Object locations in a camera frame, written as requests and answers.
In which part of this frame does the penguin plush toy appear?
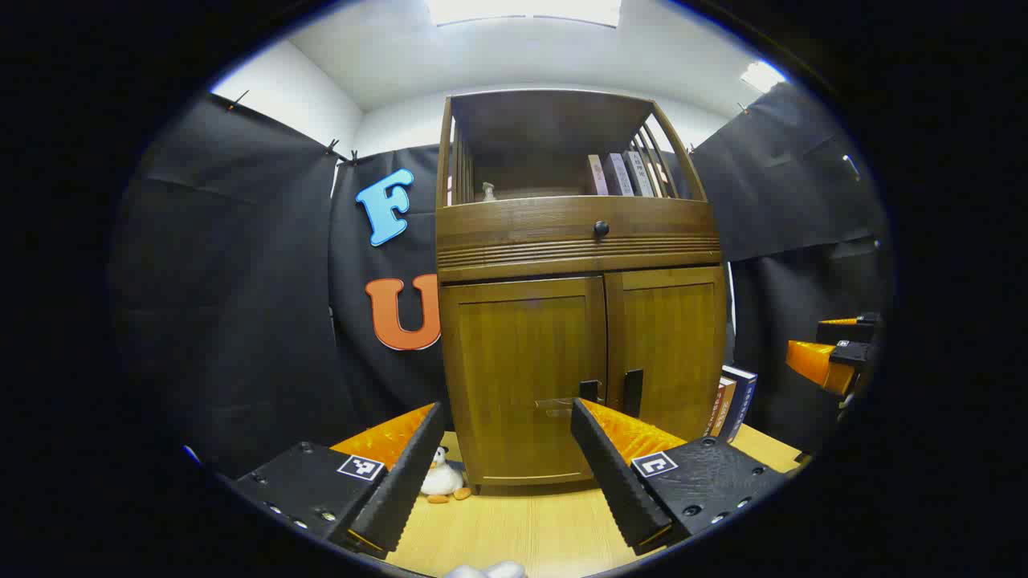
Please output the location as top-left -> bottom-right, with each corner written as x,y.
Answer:
419,446 -> 473,505

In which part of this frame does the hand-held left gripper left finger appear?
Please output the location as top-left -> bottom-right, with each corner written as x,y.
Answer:
233,401 -> 447,559

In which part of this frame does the blue book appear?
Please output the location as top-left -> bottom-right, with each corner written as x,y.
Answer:
720,365 -> 759,444

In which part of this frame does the black backdrop cloth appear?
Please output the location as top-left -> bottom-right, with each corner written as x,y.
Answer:
108,80 -> 892,482

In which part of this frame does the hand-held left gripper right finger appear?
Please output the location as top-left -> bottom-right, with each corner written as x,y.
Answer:
570,397 -> 788,556

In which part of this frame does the tan book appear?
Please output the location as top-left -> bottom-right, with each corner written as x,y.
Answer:
717,377 -> 737,439

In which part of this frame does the wooden shoe cabinet door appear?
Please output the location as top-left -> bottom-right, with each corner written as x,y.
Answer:
440,275 -> 609,486
604,267 -> 728,442

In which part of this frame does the wooden double-door shoe cabinet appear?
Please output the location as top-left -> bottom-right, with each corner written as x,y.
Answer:
435,88 -> 728,492

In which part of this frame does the wooden drawer with black knob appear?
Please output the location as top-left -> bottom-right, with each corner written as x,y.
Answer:
436,195 -> 722,282

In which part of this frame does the ceiling light panel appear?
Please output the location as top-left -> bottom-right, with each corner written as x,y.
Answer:
739,60 -> 788,94

